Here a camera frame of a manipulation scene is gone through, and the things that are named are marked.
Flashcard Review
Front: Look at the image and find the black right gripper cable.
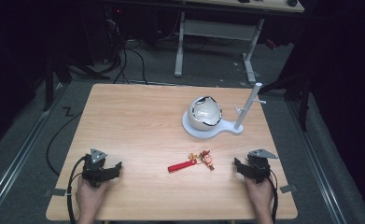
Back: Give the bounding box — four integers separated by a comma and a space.
266, 168, 280, 224

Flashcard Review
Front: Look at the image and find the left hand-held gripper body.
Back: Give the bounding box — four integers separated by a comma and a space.
81, 147, 112, 189

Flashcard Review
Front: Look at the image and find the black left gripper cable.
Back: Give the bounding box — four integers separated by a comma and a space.
65, 154, 89, 224

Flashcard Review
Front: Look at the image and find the grey tape piece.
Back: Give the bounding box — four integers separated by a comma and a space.
44, 188, 67, 197
279, 184, 299, 194

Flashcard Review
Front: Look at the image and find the white hook stand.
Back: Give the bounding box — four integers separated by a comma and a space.
181, 81, 268, 140

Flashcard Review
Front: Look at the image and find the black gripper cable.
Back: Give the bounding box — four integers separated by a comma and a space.
266, 168, 280, 224
65, 154, 89, 224

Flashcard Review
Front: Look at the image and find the black metal stand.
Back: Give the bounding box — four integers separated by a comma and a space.
41, 46, 109, 113
258, 62, 315, 133

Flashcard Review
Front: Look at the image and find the metal floor rail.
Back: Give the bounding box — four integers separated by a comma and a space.
0, 81, 68, 224
286, 100, 348, 224

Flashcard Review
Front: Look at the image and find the white round bowl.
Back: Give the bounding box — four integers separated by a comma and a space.
187, 95, 224, 132

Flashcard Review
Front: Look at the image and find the wooden desk with white legs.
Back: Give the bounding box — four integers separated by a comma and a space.
174, 0, 306, 85

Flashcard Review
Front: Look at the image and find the bundle of black floor cables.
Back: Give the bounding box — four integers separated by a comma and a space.
102, 18, 149, 86

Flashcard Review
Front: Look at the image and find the black floor cable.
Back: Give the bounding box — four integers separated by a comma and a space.
45, 105, 83, 177

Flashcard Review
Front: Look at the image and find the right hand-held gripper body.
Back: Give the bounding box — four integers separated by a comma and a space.
246, 148, 279, 185

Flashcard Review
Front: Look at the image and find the dark computer tower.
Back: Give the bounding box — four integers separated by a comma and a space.
102, 4, 127, 63

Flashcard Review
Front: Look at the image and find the red strap toy figure keychain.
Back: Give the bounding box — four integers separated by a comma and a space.
167, 149, 217, 174

